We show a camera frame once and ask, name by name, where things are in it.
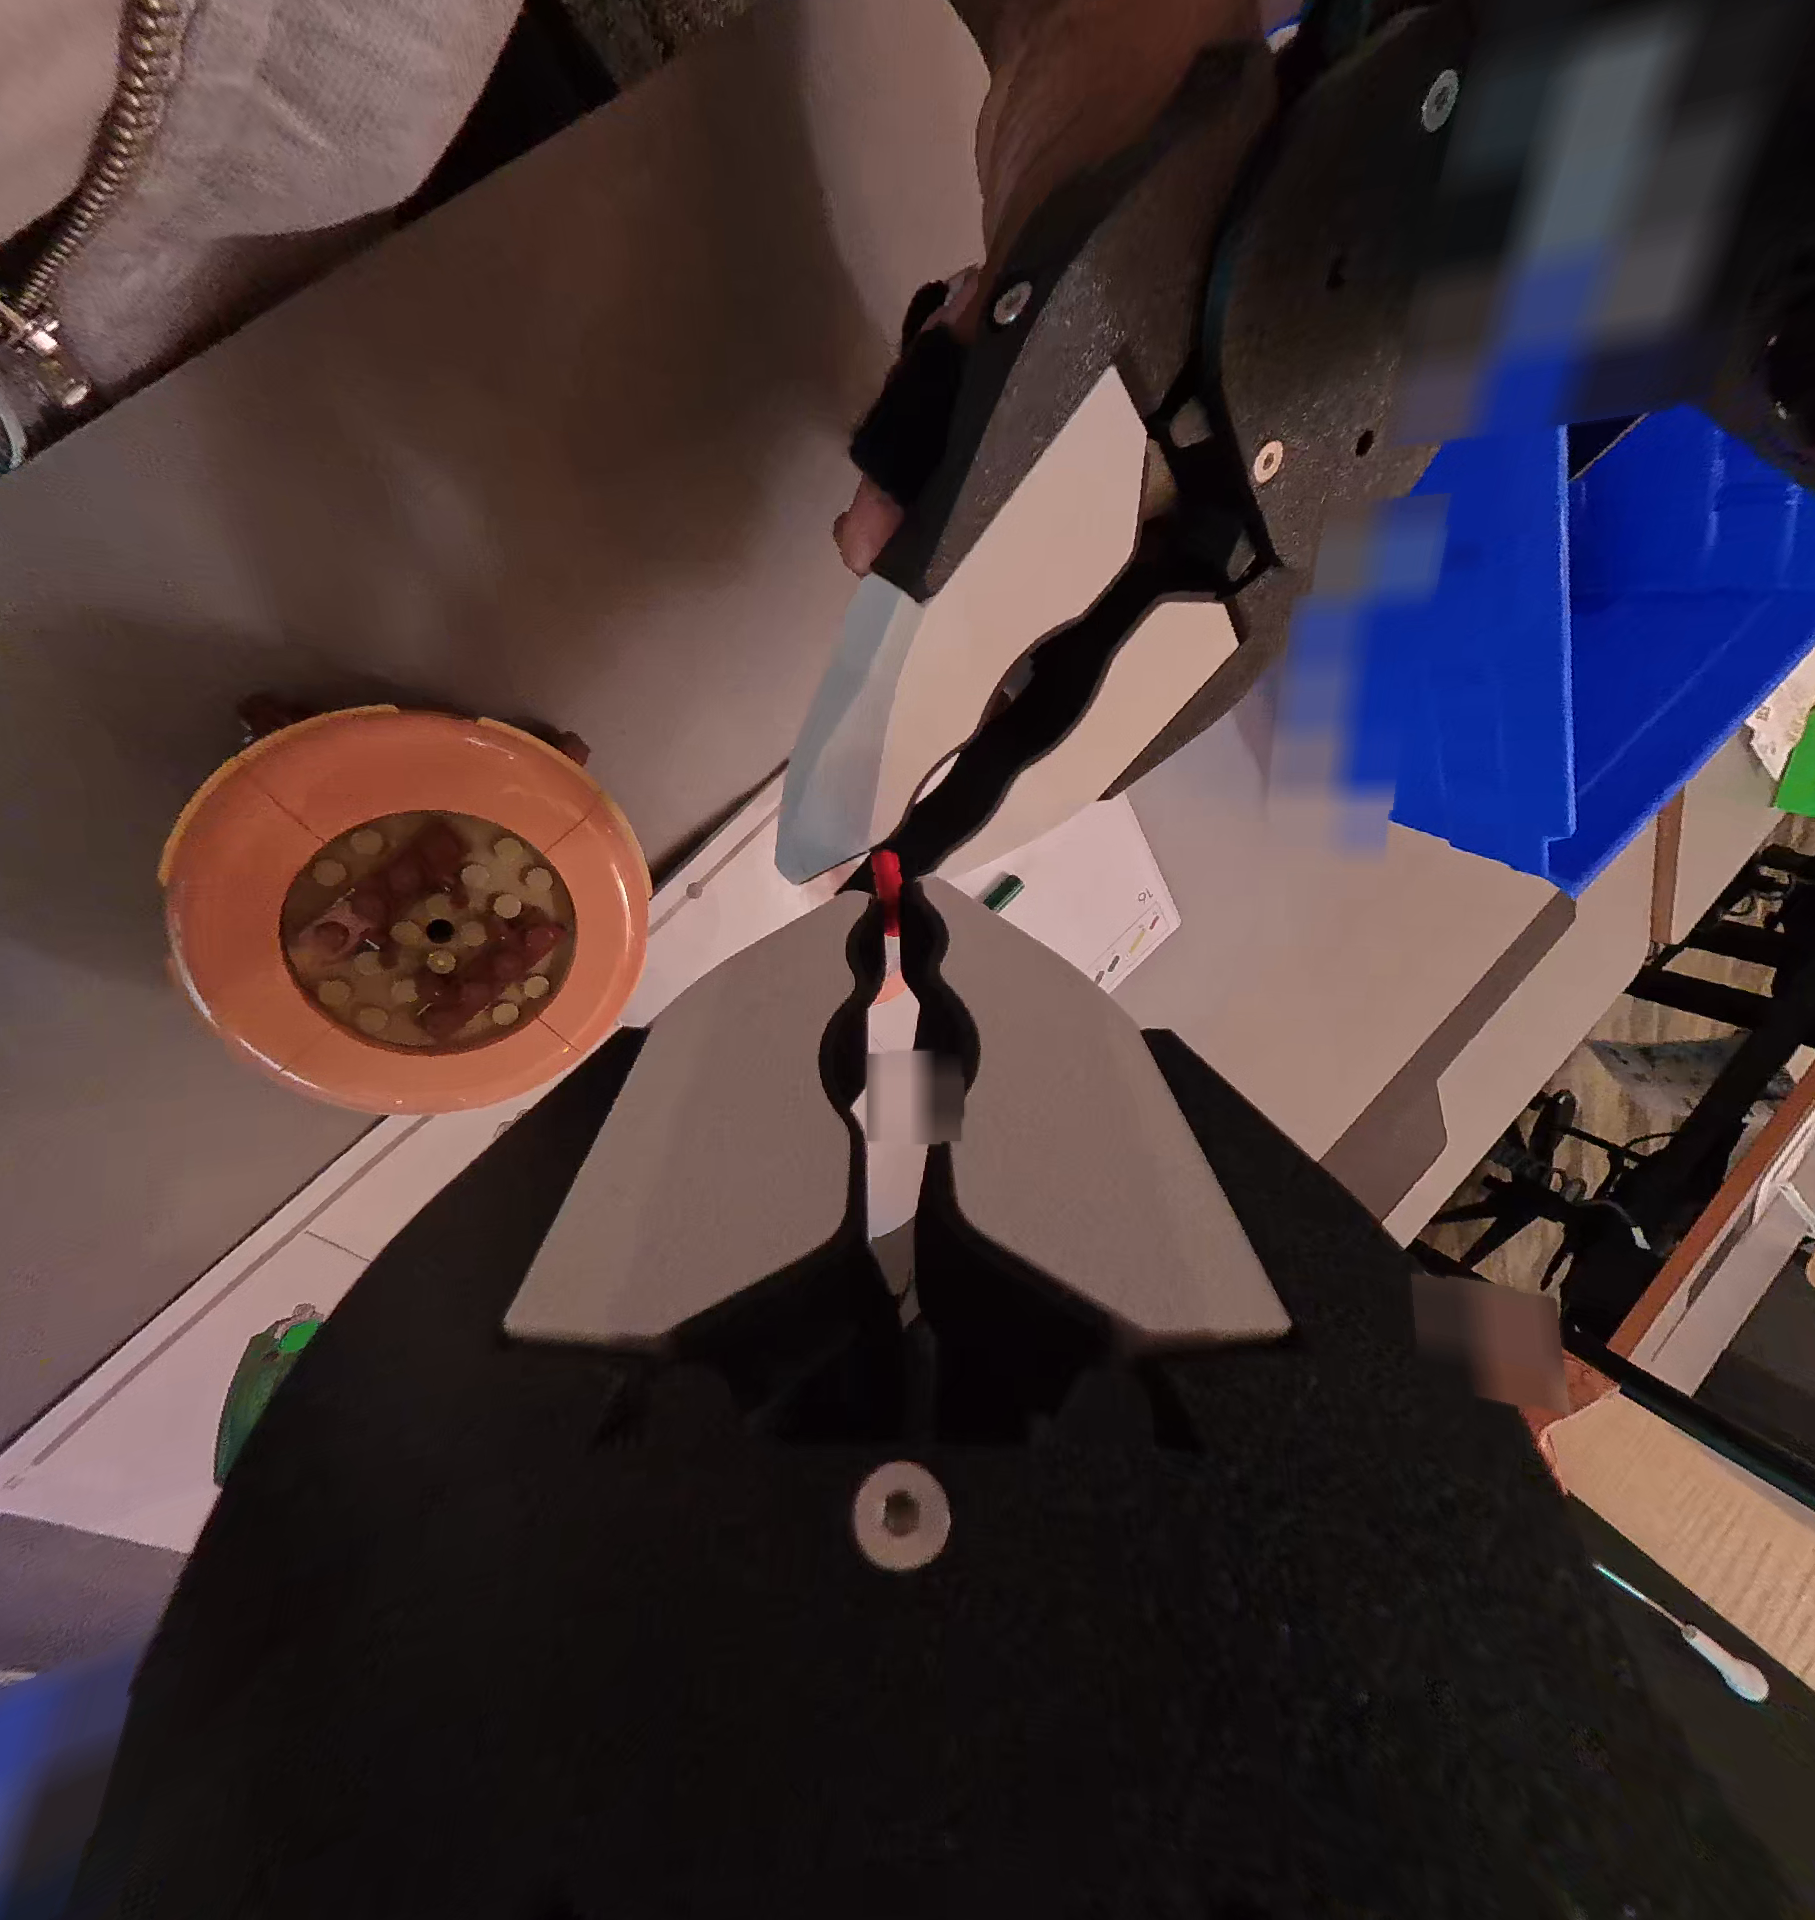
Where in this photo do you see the person's left hand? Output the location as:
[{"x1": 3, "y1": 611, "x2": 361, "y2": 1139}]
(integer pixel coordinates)
[{"x1": 836, "y1": 0, "x2": 1280, "y2": 583}]

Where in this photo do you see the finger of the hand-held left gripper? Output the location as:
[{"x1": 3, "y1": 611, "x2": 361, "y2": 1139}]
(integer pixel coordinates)
[
  {"x1": 776, "y1": 367, "x2": 1152, "y2": 891},
  {"x1": 908, "y1": 593, "x2": 1258, "y2": 871}
]

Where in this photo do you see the person in beige hoodie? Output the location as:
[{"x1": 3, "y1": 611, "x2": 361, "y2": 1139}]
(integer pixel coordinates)
[{"x1": 0, "y1": 0, "x2": 610, "y2": 499}]

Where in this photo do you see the black office chair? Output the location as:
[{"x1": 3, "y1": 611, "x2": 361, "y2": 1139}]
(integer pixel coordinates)
[{"x1": 1424, "y1": 1081, "x2": 1666, "y2": 1300}]

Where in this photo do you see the blue plastic bin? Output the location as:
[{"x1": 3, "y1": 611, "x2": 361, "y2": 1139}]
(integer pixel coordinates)
[{"x1": 1268, "y1": 403, "x2": 1815, "y2": 903}]

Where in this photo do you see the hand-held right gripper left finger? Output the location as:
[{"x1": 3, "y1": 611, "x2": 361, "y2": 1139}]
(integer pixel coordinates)
[{"x1": 506, "y1": 893, "x2": 882, "y2": 1348}]

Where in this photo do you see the round terracotta brick pot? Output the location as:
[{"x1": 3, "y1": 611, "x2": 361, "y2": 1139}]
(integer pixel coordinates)
[{"x1": 159, "y1": 692, "x2": 654, "y2": 1117}]

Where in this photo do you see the wooden-edged white desk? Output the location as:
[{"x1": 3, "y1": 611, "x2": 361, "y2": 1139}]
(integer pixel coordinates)
[{"x1": 1604, "y1": 990, "x2": 1815, "y2": 1401}]

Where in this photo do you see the grey desk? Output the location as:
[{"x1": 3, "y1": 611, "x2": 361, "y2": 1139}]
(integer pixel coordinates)
[{"x1": 0, "y1": 0, "x2": 1750, "y2": 1674}]

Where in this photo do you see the white cable plug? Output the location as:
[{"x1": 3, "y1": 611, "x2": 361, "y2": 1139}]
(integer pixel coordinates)
[{"x1": 1594, "y1": 1564, "x2": 1774, "y2": 1707}]

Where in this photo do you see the green leaf brick piece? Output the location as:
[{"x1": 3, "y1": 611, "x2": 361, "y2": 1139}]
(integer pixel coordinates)
[{"x1": 215, "y1": 1302, "x2": 329, "y2": 1488}]

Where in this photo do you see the white instruction booklet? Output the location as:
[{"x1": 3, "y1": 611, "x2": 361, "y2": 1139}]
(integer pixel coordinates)
[{"x1": 0, "y1": 780, "x2": 1186, "y2": 1559}]

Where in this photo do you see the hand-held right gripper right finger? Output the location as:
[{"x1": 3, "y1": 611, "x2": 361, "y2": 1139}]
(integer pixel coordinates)
[{"x1": 904, "y1": 877, "x2": 1294, "y2": 1342}]

